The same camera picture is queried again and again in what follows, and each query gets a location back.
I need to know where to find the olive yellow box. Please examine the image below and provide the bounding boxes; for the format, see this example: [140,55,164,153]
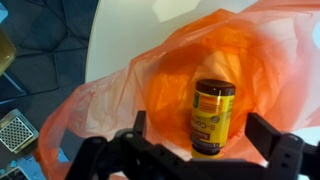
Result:
[0,28,18,77]

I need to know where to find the yellow and brown bottle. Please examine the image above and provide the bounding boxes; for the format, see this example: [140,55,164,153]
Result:
[189,78,237,160]

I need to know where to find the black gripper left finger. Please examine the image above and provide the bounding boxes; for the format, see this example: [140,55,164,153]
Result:
[66,110,188,180]

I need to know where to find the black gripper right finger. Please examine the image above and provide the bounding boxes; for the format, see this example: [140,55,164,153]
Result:
[244,112,320,180]

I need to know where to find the blue printed papers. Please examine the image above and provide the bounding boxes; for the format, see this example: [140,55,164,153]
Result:
[0,153,46,180]

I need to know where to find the metal mesh object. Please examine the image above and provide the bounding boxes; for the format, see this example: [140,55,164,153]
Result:
[0,108,40,155]

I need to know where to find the orange plastic bag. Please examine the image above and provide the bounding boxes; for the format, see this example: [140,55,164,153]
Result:
[33,0,320,180]

